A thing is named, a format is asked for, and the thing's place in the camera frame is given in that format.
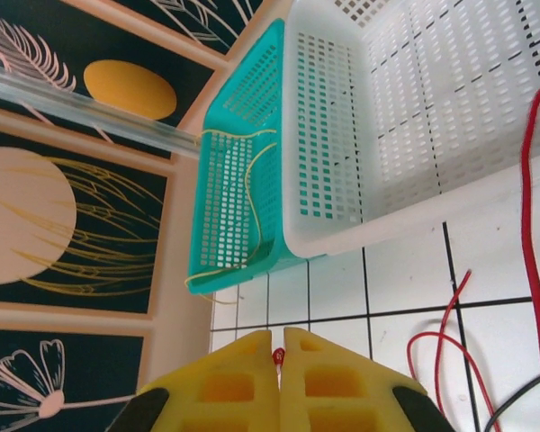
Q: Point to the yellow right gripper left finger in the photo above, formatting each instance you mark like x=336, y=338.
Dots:
x=216, y=396

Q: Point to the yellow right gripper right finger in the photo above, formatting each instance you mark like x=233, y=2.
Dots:
x=342, y=396

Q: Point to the teal plastic basket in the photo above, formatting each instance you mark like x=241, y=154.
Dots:
x=234, y=202

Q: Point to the white plastic basket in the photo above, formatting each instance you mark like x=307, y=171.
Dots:
x=409, y=135

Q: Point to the aluminium frame post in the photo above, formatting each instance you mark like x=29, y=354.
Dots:
x=72, y=101

